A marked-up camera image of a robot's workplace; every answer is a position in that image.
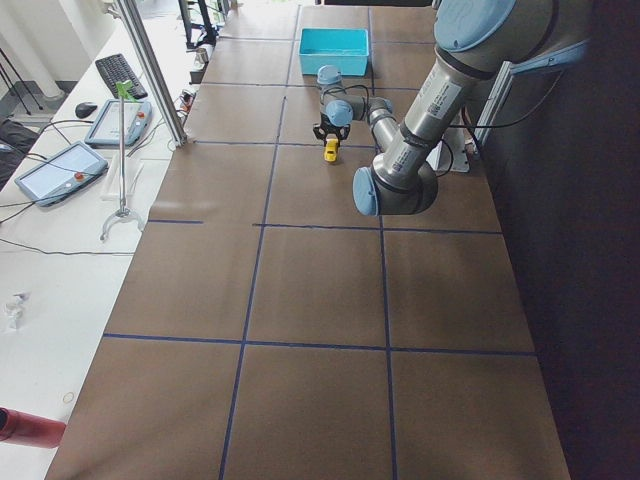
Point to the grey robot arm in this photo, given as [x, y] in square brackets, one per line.
[472, 40]

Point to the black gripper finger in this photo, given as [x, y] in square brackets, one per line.
[342, 134]
[319, 132]

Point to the teach pendant tablet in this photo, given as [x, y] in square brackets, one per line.
[106, 130]
[64, 174]

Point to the green-handled reacher grabber tool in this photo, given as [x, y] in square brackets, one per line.
[123, 214]

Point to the red cylinder bottle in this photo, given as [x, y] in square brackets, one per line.
[25, 429]

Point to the near teach pendant tablet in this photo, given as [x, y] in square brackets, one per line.
[64, 174]

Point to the white camera mast pedestal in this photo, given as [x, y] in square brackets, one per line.
[450, 155]

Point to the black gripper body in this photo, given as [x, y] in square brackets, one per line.
[332, 134]

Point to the crumpled white paper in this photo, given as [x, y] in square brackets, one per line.
[13, 312]

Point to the black keyboard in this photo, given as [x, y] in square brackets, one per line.
[114, 69]

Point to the aluminium frame post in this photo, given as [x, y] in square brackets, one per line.
[134, 25]

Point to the white plastic tray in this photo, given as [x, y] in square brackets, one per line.
[110, 186]

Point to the teal plastic storage bin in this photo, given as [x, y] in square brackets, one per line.
[347, 49]

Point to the yellow beetle toy car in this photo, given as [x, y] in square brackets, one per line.
[331, 150]

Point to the black computer mouse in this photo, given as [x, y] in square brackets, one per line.
[84, 109]

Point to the far teach pendant tablet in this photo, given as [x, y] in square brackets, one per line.
[106, 130]

